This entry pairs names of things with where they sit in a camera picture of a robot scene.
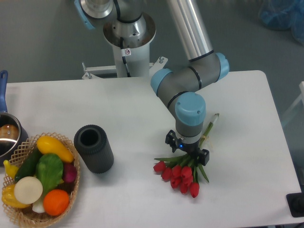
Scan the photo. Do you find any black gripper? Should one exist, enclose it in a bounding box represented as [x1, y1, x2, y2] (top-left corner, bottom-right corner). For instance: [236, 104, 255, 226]
[165, 130, 209, 166]

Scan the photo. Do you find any red tulip bouquet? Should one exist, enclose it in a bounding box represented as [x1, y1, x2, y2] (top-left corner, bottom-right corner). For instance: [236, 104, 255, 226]
[153, 113, 219, 198]

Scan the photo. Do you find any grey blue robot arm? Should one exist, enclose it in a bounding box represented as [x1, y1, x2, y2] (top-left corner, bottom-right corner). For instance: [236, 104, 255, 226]
[74, 0, 229, 165]

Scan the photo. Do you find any dark grey ribbed vase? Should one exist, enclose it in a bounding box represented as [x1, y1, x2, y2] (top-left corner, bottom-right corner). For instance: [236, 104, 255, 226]
[74, 124, 114, 174]

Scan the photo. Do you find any purple red radish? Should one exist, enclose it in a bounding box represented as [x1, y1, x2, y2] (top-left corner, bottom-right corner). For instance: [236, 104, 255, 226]
[62, 163, 77, 183]

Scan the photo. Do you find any black device at edge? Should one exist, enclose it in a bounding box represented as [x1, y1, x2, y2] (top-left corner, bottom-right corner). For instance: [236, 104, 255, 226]
[286, 192, 304, 218]

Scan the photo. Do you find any green lettuce leaf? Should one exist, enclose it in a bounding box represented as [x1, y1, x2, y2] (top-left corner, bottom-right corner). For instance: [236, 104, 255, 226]
[36, 153, 63, 197]

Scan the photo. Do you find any yellow squash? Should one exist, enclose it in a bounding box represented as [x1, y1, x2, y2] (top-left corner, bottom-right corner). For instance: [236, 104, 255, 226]
[36, 135, 74, 163]

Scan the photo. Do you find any orange fruit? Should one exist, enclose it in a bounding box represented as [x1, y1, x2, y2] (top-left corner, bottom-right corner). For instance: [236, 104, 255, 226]
[43, 189, 69, 216]

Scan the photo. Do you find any woven wicker basket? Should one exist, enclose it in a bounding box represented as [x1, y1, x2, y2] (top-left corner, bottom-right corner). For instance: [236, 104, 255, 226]
[1, 132, 81, 227]

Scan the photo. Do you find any white leek stalk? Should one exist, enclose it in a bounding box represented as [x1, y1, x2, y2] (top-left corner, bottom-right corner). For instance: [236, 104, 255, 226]
[32, 196, 45, 213]

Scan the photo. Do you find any dark green cucumber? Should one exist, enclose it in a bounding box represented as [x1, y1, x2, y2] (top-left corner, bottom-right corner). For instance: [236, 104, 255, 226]
[14, 148, 42, 183]

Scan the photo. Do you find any blue plastic bag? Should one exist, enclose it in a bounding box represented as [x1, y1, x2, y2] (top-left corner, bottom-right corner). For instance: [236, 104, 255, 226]
[258, 0, 304, 45]

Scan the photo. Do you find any white round onion slice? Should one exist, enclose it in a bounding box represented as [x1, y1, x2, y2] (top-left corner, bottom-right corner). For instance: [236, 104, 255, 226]
[14, 176, 43, 204]

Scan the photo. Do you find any yellow bell pepper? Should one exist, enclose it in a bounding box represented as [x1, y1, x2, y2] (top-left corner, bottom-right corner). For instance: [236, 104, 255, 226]
[1, 184, 30, 209]

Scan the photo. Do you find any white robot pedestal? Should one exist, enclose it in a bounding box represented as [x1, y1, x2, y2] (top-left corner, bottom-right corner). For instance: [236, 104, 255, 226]
[82, 12, 168, 79]

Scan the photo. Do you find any white frame at right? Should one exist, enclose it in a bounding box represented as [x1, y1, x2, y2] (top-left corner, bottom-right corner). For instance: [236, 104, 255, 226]
[281, 81, 304, 127]

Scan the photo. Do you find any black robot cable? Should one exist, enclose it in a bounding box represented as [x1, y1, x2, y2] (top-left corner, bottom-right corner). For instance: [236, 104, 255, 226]
[119, 37, 132, 78]

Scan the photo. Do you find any blue handled saucepan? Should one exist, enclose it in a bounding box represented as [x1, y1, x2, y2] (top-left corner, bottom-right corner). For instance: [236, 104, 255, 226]
[0, 70, 28, 167]

